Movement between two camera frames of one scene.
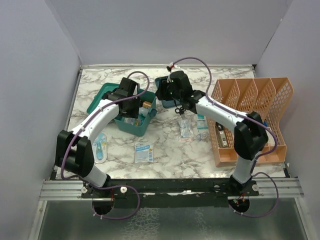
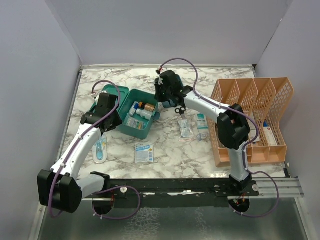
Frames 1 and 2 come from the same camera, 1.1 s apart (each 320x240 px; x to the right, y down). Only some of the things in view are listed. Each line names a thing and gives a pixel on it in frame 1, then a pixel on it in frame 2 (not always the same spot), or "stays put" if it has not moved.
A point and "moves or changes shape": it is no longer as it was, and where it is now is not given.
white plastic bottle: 143,111 moves or changes shape
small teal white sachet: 202,123 stays put
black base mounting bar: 169,193 stays put
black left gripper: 134,113 -> 117,122
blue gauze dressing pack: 144,153 stays put
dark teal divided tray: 166,103 stays put
